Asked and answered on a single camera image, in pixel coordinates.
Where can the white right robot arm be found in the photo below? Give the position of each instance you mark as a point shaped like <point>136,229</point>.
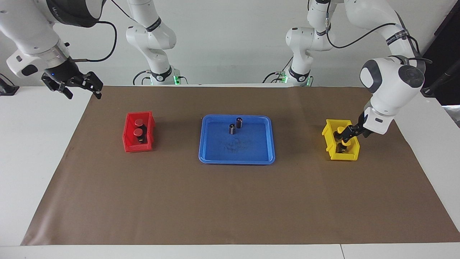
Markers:
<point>28,32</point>

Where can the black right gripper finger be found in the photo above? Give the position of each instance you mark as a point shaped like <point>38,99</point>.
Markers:
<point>67,91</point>
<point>91,81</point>

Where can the dark panel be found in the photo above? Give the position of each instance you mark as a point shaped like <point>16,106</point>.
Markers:
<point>445,36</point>

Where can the black stand pole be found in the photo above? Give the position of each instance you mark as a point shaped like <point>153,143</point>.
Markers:
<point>440,82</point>

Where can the red plastic bin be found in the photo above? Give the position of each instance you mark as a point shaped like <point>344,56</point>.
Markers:
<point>129,140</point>

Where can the black cylinder capacitor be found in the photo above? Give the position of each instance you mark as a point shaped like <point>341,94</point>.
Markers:
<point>232,128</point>
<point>239,122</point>

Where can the blue plastic tray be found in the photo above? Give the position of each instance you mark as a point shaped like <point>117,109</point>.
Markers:
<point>219,147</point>

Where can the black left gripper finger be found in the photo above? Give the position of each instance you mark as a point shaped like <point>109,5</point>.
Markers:
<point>350,138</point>
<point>345,132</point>

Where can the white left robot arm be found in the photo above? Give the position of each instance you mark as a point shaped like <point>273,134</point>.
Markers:
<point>391,82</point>

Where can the red push button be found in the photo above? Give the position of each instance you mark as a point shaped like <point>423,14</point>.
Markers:
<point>137,132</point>
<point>138,122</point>

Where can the black clamp on table edge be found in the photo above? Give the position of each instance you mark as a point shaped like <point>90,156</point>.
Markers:
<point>8,89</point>

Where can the yellow plastic bin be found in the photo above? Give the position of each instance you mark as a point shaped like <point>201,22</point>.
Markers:
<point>332,149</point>

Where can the brown table mat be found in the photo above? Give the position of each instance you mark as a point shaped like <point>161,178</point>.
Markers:
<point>215,201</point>

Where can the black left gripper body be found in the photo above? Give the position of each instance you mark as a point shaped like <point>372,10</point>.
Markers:
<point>362,126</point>

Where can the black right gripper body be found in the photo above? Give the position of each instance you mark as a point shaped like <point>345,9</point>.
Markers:
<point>63,73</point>

